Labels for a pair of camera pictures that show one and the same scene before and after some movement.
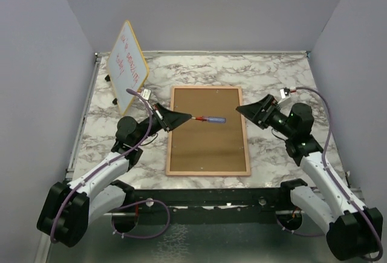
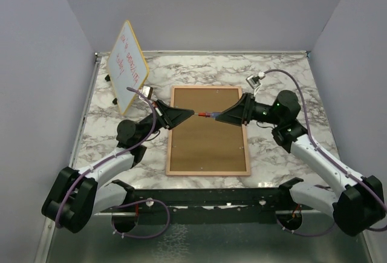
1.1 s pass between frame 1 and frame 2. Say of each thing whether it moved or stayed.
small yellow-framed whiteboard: stayed
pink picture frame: stayed
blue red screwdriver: moved
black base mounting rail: stayed
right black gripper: moved
